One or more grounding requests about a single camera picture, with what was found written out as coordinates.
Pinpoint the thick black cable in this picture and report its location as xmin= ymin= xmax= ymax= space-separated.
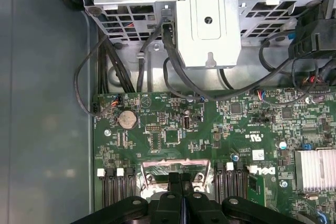
xmin=97 ymin=31 xmax=136 ymax=94

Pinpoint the black-latched RAM slot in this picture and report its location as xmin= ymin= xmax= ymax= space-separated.
xmin=214 ymin=162 xmax=224 ymax=201
xmin=234 ymin=161 xmax=244 ymax=198
xmin=106 ymin=168 xmax=116 ymax=208
xmin=124 ymin=167 xmax=138 ymax=201

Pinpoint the round coin battery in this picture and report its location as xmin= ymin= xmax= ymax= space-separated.
xmin=117 ymin=110 xmax=139 ymax=130

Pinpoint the silver metal disk cage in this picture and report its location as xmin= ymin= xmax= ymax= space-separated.
xmin=82 ymin=0 xmax=328 ymax=70

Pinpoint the metal socket cover frame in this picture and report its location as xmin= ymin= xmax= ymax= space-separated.
xmin=140 ymin=157 xmax=212 ymax=195

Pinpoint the green motherboard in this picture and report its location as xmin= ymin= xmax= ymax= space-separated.
xmin=91 ymin=89 xmax=336 ymax=224

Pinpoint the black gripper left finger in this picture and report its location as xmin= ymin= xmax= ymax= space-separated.
xmin=69 ymin=172 xmax=182 ymax=224

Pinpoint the black plastic connector block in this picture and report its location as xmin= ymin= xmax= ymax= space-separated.
xmin=287 ymin=18 xmax=336 ymax=60

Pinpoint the thin black wire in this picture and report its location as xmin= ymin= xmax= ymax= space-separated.
xmin=73 ymin=34 xmax=123 ymax=116

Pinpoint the black disk data cable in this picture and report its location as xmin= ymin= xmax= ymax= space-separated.
xmin=161 ymin=22 xmax=297 ymax=102

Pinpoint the silver finned heatsink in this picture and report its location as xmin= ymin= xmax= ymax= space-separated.
xmin=293 ymin=149 xmax=336 ymax=193

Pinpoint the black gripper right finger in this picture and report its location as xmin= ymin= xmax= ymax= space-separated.
xmin=182 ymin=173 xmax=302 ymax=224

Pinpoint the black open PC case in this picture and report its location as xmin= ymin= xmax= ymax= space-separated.
xmin=0 ymin=0 xmax=336 ymax=224

